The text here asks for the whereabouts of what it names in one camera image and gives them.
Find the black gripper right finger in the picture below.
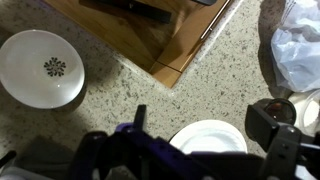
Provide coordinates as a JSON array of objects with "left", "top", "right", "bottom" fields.
[{"left": 244, "top": 104, "right": 303, "bottom": 180}]

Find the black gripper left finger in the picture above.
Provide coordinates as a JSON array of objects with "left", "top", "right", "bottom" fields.
[{"left": 132, "top": 104, "right": 148, "bottom": 132}]

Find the white bowl with flower print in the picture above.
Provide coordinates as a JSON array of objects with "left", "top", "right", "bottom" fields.
[{"left": 0, "top": 29, "right": 86, "bottom": 111}]

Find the plain white shallow bowl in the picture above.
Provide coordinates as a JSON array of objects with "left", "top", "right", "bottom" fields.
[{"left": 179, "top": 127, "right": 242, "bottom": 155}]

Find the small white dish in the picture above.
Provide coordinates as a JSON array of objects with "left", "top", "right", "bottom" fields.
[{"left": 287, "top": 88, "right": 320, "bottom": 136}]

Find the white plate stack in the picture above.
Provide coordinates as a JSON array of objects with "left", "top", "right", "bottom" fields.
[{"left": 168, "top": 119, "right": 249, "bottom": 155}]

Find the wooden base cabinet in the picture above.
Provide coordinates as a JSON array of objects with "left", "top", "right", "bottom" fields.
[{"left": 43, "top": 0, "right": 235, "bottom": 90}]

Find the crumpled plastic bag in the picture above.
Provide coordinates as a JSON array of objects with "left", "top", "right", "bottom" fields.
[{"left": 270, "top": 0, "right": 320, "bottom": 94}]

